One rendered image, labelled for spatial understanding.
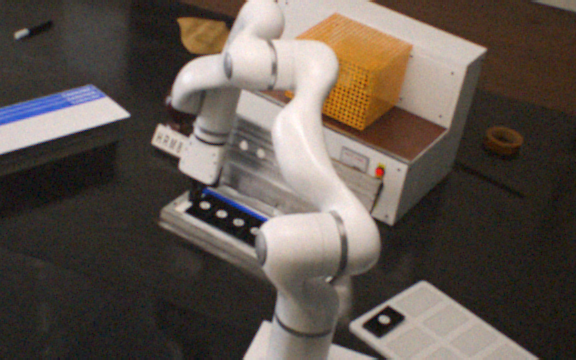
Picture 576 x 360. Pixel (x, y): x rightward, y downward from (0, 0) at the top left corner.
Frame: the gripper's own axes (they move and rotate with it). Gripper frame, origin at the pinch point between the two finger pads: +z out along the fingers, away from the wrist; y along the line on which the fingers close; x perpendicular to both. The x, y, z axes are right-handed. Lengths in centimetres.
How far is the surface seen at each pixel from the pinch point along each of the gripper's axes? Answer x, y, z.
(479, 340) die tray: 5, 75, 3
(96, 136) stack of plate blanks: 5.0, -34.0, 0.5
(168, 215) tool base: -7.0, -1.8, 4.6
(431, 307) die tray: 8, 62, 2
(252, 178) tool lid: 10.3, 8.7, -5.8
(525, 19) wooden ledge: 168, 18, -30
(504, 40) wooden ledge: 148, 19, -26
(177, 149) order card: 15.6, -16.4, -1.2
